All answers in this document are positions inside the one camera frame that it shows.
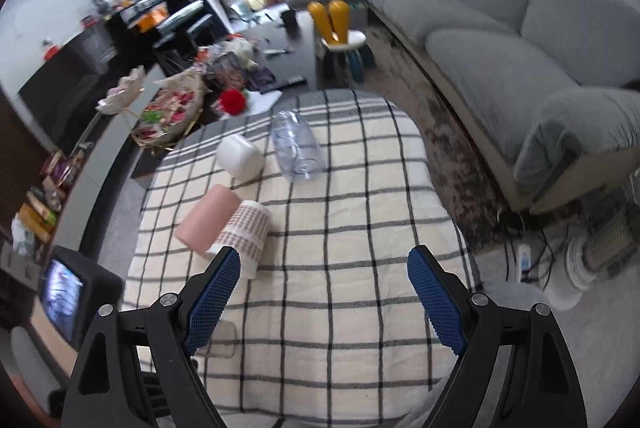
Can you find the row of snack packets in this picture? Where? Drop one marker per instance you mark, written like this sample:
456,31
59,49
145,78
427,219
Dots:
47,198

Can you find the white power strip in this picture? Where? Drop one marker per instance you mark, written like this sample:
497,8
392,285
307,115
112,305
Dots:
525,260

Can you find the white electric heater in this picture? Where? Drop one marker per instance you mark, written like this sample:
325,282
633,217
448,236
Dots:
597,253

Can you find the patterned grey rug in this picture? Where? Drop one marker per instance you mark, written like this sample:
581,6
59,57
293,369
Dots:
440,148

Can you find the dark coffee table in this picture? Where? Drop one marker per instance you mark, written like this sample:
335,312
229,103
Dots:
280,51

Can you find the red pompom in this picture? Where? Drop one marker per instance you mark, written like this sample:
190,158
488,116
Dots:
233,101

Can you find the yellow rabbit-ear child chair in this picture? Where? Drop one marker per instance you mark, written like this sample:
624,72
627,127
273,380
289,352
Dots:
340,36

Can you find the clear plastic bottle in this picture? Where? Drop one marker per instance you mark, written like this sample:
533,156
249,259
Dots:
296,146

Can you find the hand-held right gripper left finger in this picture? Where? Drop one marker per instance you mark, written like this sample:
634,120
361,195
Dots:
212,295

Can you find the pink cup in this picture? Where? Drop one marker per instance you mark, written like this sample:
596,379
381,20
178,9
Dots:
206,219

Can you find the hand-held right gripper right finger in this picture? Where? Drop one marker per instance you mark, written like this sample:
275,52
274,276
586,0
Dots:
436,295

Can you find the black tv cabinet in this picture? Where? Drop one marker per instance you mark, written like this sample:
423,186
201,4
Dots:
90,73

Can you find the plaid blanket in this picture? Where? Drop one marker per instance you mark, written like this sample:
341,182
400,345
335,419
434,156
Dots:
330,258

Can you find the grey sofa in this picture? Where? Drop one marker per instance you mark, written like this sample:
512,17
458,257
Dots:
495,48

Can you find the small crt television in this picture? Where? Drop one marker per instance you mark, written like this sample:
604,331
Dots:
64,294

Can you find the white patterned paper cup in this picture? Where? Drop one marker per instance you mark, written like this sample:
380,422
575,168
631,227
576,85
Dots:
245,228

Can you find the white flower ornament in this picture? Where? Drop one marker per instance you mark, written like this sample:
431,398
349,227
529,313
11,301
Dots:
122,93

